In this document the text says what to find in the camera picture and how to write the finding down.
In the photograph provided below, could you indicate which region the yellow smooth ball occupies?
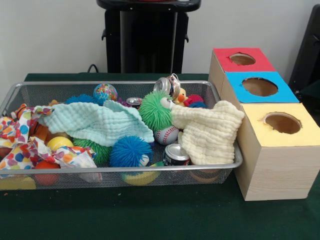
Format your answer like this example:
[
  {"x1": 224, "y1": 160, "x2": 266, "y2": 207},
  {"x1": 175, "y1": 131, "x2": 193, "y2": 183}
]
[{"x1": 46, "y1": 136, "x2": 75, "y2": 152}]

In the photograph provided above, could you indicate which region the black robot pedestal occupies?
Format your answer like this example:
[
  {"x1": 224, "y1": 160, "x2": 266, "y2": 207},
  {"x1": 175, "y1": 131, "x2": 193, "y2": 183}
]
[{"x1": 96, "y1": 0, "x2": 202, "y2": 75}]

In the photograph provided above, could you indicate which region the white baseball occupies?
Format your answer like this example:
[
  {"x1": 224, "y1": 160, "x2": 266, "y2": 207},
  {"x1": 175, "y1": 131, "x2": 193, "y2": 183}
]
[{"x1": 154, "y1": 125, "x2": 180, "y2": 146}]

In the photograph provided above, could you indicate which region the black upright panel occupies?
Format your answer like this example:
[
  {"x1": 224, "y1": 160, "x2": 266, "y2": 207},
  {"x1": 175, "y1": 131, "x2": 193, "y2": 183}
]
[{"x1": 289, "y1": 4, "x2": 320, "y2": 101}]

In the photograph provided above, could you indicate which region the crushed silver can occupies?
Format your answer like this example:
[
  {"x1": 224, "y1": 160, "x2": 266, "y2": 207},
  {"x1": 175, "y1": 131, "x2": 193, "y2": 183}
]
[{"x1": 153, "y1": 74, "x2": 182, "y2": 99}]

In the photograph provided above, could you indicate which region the polka dot colourful cloth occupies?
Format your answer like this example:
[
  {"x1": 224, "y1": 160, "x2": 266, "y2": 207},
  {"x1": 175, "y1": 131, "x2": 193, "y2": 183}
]
[{"x1": 0, "y1": 105, "x2": 97, "y2": 171}]

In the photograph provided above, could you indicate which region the blue spiky rubber ball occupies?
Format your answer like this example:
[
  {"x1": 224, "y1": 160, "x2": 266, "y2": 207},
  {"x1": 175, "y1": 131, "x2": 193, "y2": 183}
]
[{"x1": 109, "y1": 136, "x2": 154, "y2": 169}]

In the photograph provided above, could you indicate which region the red orange smooth ball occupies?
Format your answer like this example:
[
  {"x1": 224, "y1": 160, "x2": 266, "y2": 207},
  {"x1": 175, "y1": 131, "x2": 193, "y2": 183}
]
[{"x1": 33, "y1": 160, "x2": 61, "y2": 187}]

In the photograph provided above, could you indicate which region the mint green fuzzy cloth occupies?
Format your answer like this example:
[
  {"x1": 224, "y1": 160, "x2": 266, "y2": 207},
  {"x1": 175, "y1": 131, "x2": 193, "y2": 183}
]
[{"x1": 39, "y1": 101, "x2": 155, "y2": 147}]

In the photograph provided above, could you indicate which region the cream knitted cloth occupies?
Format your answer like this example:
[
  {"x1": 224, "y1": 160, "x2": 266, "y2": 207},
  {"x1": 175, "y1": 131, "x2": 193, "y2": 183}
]
[{"x1": 171, "y1": 100, "x2": 246, "y2": 166}]

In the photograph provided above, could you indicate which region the shallow wire mesh bin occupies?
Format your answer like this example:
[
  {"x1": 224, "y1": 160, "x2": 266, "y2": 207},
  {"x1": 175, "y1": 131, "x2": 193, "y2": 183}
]
[{"x1": 0, "y1": 80, "x2": 243, "y2": 190}]

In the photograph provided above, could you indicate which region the dark green side table cloth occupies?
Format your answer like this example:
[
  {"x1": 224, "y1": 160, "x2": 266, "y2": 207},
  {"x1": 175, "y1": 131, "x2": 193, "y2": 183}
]
[{"x1": 299, "y1": 79, "x2": 320, "y2": 101}]

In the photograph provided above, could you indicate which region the green spiky rubber ball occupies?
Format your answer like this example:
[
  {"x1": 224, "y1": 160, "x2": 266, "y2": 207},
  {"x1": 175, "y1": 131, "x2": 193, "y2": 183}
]
[{"x1": 138, "y1": 90, "x2": 177, "y2": 132}]

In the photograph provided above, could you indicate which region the dark green spiky ball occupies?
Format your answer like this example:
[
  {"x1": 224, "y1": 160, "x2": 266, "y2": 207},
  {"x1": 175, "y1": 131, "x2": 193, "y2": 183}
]
[{"x1": 74, "y1": 138, "x2": 113, "y2": 166}]

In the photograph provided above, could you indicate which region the black labelled silver can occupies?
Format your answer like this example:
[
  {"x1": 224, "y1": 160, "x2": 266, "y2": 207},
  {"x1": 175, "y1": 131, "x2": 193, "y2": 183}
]
[{"x1": 164, "y1": 143, "x2": 191, "y2": 166}]

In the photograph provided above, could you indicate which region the small globe ball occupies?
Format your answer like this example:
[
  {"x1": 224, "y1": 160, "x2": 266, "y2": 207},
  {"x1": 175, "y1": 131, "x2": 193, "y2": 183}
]
[{"x1": 93, "y1": 83, "x2": 119, "y2": 103}]

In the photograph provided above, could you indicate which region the wooden box with three holes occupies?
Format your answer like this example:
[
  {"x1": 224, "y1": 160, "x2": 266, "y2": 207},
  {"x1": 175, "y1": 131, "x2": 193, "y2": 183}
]
[{"x1": 207, "y1": 47, "x2": 320, "y2": 202}]

